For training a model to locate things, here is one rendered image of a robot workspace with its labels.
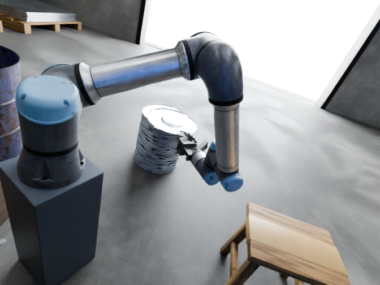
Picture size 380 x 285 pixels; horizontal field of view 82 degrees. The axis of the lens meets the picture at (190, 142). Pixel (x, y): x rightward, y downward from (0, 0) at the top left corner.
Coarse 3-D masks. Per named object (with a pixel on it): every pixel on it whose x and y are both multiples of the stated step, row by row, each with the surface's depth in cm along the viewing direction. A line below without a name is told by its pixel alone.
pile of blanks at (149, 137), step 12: (144, 120) 120; (144, 132) 123; (156, 132) 120; (144, 144) 127; (156, 144) 122; (168, 144) 123; (144, 156) 129; (156, 156) 126; (168, 156) 128; (144, 168) 133; (156, 168) 131; (168, 168) 136
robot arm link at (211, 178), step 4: (200, 160) 95; (196, 164) 95; (200, 164) 94; (204, 164) 90; (196, 168) 95; (200, 168) 93; (204, 168) 90; (208, 168) 89; (200, 172) 93; (204, 172) 91; (208, 172) 90; (212, 172) 89; (204, 176) 90; (208, 176) 89; (212, 176) 88; (216, 176) 89; (204, 180) 92; (208, 180) 89; (212, 180) 89; (216, 180) 91; (208, 184) 91; (212, 184) 91
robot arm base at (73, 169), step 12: (24, 156) 50; (36, 156) 49; (48, 156) 49; (60, 156) 51; (72, 156) 54; (24, 168) 50; (36, 168) 50; (48, 168) 50; (60, 168) 52; (72, 168) 54; (84, 168) 60; (24, 180) 51; (36, 180) 51; (48, 180) 51; (60, 180) 53; (72, 180) 55
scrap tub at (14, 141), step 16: (0, 48) 107; (0, 64) 111; (16, 64) 96; (0, 80) 89; (16, 80) 98; (0, 96) 92; (0, 112) 95; (16, 112) 104; (0, 128) 99; (16, 128) 107; (0, 144) 102; (16, 144) 111; (0, 160) 106
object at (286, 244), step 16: (256, 208) 86; (256, 224) 78; (272, 224) 81; (288, 224) 83; (304, 224) 86; (240, 240) 93; (256, 240) 73; (272, 240) 74; (288, 240) 77; (304, 240) 79; (320, 240) 81; (256, 256) 68; (272, 256) 69; (288, 256) 71; (304, 256) 73; (320, 256) 75; (336, 256) 77; (240, 272) 76; (288, 272) 67; (304, 272) 68; (320, 272) 70; (336, 272) 71
